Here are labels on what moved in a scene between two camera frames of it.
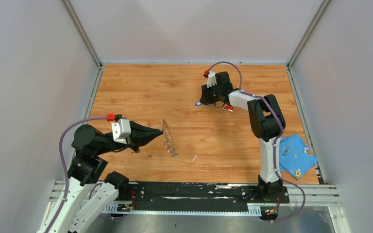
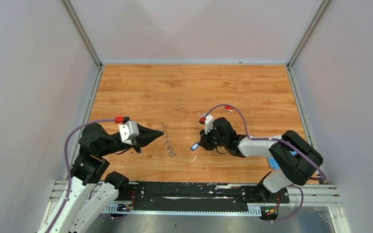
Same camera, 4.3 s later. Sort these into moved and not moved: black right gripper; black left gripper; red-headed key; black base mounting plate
Moved: black right gripper
Not moved: black base mounting plate; red-headed key; black left gripper
